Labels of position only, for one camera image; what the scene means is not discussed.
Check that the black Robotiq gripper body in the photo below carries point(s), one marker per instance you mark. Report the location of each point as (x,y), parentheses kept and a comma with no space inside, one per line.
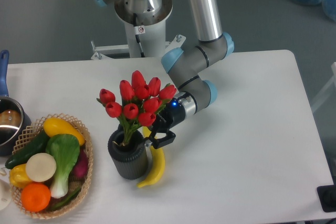
(173,114)

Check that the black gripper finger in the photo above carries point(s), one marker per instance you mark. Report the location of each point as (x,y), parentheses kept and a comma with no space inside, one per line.
(148,137)
(166,140)

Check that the red tulip bouquet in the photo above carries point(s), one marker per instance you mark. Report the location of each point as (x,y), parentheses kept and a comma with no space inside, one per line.
(141,102)

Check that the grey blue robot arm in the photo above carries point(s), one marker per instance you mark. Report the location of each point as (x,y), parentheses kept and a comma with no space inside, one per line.
(183,67)

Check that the dark grey ribbed vase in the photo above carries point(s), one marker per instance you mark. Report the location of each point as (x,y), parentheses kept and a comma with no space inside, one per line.
(131,161)

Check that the yellow banana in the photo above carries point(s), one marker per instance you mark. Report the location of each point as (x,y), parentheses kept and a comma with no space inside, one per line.
(157,169)

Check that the purple red onion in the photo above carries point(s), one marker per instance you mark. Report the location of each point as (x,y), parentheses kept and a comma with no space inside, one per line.
(81,167)

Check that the green bok choy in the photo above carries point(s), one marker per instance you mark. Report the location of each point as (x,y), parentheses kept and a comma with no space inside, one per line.
(65,149)

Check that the green chili pepper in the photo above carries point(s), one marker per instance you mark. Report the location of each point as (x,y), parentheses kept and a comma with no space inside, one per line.
(66,200)

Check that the yellow squash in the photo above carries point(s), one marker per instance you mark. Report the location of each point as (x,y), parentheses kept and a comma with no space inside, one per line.
(56,126)

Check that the green cucumber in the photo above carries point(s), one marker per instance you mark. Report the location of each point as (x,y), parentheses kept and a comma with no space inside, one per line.
(36,145)

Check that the woven bamboo basket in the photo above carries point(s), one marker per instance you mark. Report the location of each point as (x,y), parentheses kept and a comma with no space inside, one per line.
(79,185)

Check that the white round radish slice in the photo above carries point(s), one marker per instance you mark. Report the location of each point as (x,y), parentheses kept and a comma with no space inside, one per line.
(40,167)

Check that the orange fruit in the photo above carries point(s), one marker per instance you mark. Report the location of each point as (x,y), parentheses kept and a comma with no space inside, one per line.
(35,197)

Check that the yellow bell pepper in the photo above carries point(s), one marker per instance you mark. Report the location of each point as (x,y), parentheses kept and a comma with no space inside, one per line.
(18,176)

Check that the black device at edge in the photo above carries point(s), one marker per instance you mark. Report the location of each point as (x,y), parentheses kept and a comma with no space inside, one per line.
(326,196)

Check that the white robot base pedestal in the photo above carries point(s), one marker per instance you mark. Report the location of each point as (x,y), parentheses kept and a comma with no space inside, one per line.
(145,28)

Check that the blue handled saucepan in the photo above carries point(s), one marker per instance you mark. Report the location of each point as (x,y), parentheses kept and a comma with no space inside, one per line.
(13,117)

